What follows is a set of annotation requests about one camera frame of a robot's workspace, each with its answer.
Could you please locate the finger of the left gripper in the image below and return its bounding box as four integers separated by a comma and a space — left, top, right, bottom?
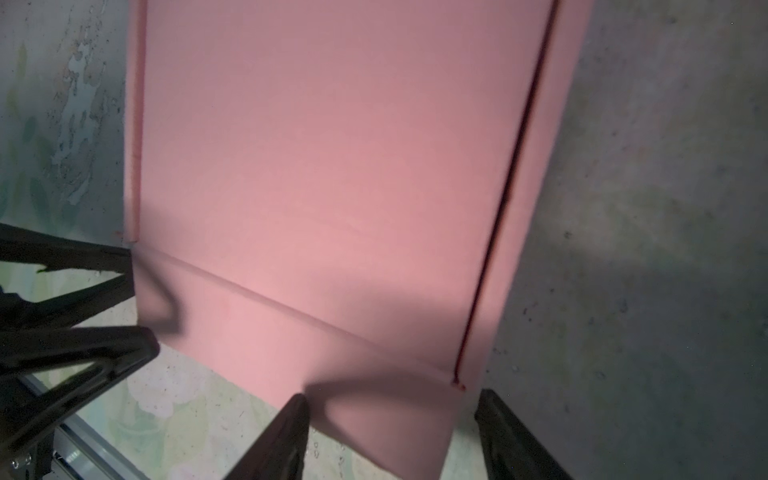
1, 223, 134, 330
0, 326, 162, 457

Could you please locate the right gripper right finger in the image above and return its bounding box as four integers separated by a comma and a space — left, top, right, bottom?
474, 389, 573, 480

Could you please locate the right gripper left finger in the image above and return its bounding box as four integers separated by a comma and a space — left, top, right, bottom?
224, 393, 311, 480

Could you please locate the pink paper box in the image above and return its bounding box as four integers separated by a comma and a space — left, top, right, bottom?
124, 1, 593, 479

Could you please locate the aluminium mounting rail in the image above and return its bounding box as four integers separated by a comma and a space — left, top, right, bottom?
11, 374, 151, 480

